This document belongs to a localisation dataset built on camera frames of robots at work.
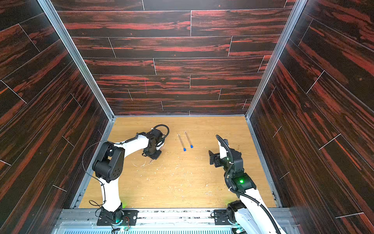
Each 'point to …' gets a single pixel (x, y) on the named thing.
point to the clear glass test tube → (185, 132)
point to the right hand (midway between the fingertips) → (221, 148)
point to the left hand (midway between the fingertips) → (156, 156)
